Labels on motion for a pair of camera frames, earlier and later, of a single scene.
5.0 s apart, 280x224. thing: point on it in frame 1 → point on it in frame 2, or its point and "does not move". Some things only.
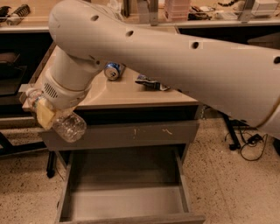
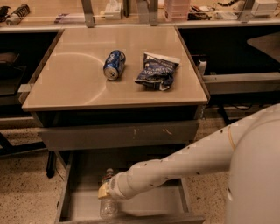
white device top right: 264,7 does not move
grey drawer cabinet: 132,164 does not move
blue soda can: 114,71 does not move
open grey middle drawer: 128,185 does not move
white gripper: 65,94 → 113,186
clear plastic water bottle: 67,126 → 108,207
